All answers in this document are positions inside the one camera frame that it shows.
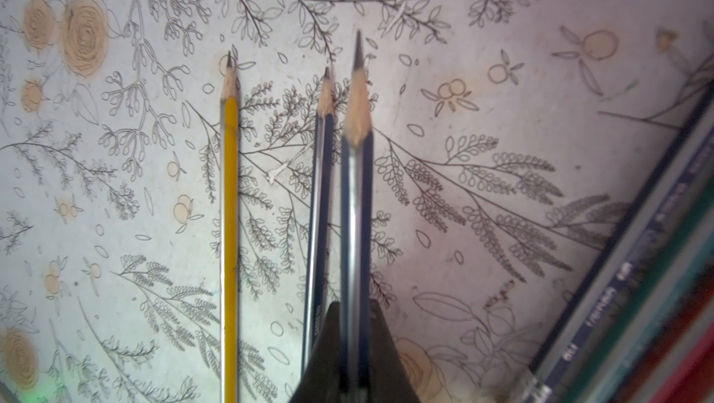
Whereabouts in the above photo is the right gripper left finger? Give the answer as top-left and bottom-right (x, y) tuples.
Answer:
(289, 302), (340, 403)

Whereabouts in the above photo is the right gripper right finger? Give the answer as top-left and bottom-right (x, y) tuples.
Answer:
(369, 301), (419, 403)

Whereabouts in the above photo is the yellow pencil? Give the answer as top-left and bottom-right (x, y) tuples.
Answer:
(221, 53), (238, 402)

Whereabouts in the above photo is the red pencil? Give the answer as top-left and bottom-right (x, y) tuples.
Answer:
(615, 267), (713, 402)

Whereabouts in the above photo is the teal green pencil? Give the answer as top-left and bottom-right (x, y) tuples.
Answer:
(563, 183), (713, 403)

